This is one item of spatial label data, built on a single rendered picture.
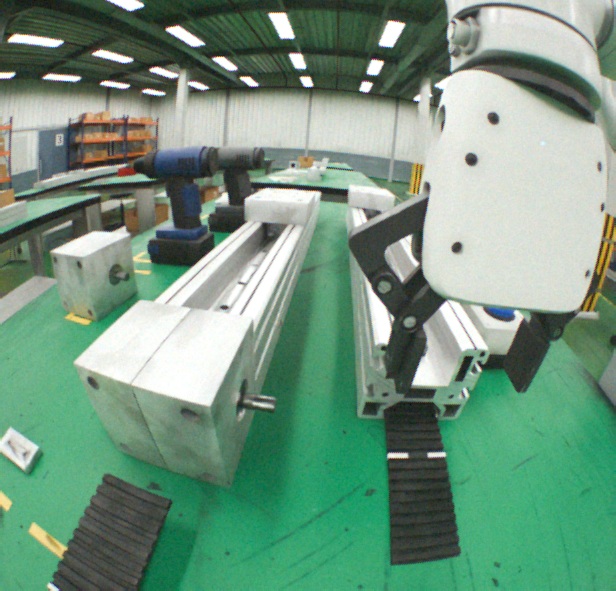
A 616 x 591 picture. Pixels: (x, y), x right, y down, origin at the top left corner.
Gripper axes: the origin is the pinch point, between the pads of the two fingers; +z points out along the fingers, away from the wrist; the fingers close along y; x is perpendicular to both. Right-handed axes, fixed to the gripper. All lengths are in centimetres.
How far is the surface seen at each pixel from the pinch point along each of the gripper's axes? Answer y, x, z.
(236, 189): -34, 59, 0
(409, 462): -0.8, -0.3, 10.2
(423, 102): 247, 1002, -236
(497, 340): 11.4, 13.0, 6.3
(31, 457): -30.9, -9.8, 9.8
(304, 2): -124, 708, -423
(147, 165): -43, 34, -8
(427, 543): -0.1, -7.8, 10.2
